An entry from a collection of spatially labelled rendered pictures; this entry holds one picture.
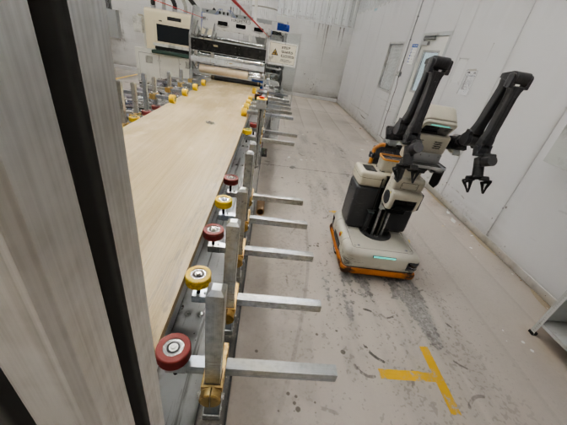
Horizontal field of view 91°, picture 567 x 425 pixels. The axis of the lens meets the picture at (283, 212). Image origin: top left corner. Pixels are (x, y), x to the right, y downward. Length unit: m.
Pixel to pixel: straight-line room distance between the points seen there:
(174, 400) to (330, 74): 11.29
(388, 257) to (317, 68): 9.83
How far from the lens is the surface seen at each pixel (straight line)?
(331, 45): 11.65
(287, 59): 5.15
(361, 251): 2.31
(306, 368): 0.83
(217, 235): 1.11
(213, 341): 0.64
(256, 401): 1.72
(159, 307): 0.87
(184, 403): 1.04
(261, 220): 1.37
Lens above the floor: 1.56
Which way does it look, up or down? 30 degrees down
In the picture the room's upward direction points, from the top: 10 degrees clockwise
